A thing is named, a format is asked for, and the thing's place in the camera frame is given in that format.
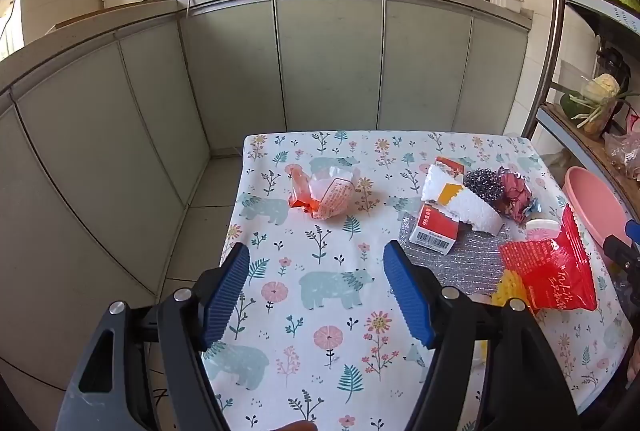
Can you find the crumpled dark pink wrapper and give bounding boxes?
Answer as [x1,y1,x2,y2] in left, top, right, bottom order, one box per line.
[494,166,532,224]

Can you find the dark green vegetable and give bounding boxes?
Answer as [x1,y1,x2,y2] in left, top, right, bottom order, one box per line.
[560,91,586,117]

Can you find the pink plastic basin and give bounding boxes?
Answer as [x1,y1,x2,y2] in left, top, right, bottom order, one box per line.
[562,166,631,262]

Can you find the torn white red paper carton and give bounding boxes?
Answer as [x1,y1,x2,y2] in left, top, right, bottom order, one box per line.
[421,156,467,207]

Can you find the floral bear printed tablecloth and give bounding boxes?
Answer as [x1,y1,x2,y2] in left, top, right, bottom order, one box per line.
[202,128,633,431]

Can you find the black blender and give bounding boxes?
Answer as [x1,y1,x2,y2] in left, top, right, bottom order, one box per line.
[595,46,631,87]

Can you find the pink round lid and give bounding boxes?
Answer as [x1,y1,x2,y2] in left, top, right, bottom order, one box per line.
[525,218,562,242]

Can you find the white foam piece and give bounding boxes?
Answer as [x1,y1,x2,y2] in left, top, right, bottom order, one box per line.
[447,188,506,236]

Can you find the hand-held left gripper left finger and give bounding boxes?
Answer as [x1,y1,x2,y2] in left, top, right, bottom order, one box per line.
[55,242,251,431]

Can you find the steel wool scrubber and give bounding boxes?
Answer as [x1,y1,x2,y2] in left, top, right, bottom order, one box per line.
[463,168,505,203]

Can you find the kitchen counter cabinets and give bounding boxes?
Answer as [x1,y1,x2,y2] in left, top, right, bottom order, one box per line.
[0,0,535,362]

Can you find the napa cabbage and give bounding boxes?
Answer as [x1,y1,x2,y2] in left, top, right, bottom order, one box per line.
[582,74,621,104]

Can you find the red white medicine box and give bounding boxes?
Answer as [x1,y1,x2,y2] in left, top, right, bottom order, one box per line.
[409,202,461,255]

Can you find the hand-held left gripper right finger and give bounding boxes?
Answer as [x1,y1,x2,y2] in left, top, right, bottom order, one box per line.
[382,240,581,431]

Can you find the clear plastic bag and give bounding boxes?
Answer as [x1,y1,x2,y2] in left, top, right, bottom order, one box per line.
[602,131,640,177]

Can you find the orange plastic wrapper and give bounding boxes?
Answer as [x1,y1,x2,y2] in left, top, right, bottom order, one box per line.
[286,162,362,219]

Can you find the cardboard shelf liner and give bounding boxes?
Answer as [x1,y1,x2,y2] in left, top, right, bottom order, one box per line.
[545,104,640,212]

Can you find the clear plastic container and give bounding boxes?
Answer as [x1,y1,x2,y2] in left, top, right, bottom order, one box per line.
[557,61,621,134]

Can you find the red snack bag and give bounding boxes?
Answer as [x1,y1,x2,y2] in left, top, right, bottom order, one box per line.
[499,202,599,313]

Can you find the yellow foam net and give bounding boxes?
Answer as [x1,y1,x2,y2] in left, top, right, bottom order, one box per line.
[491,268,536,309]

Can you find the green onions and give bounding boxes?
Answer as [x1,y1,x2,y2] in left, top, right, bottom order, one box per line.
[570,91,640,127]

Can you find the silver bubble wrap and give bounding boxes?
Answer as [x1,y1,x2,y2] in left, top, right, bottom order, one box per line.
[399,210,507,288]

